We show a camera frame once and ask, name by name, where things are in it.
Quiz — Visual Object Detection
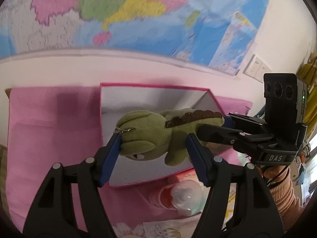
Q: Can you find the white wall socket middle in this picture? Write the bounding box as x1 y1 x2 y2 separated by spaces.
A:
255 62 272 83

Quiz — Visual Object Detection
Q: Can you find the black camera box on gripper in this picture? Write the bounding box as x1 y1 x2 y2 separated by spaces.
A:
263 73 307 141

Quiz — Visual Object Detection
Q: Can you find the pink floral tablecloth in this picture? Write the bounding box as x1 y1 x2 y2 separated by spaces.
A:
6 84 253 236

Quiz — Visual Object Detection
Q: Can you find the white wall socket left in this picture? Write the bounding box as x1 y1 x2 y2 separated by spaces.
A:
244 54 263 79

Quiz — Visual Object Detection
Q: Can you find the white pump lotion bottle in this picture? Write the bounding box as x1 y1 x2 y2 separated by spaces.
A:
149 180 210 217

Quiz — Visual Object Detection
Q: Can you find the black cable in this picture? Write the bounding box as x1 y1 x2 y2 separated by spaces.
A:
264 164 290 186

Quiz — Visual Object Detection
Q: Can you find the person's right hand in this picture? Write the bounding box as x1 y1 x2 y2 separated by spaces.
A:
256 165 289 186

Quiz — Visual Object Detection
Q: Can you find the yellow garment on chair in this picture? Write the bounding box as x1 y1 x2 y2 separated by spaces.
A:
297 62 316 125

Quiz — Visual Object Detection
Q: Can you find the colourful wall map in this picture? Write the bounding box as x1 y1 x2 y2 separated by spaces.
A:
1 0 269 76

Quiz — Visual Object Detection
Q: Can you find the pink open cardboard box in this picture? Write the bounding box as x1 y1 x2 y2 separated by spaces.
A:
100 83 224 188

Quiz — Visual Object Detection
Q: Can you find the pink sleeved right forearm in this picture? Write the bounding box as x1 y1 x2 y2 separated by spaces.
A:
270 173 305 231

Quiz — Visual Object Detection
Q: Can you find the green plush dinosaur toy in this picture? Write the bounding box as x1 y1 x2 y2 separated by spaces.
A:
116 108 225 166

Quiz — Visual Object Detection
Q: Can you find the white wall socket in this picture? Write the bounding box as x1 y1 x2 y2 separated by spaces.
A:
244 54 263 79
255 62 272 83

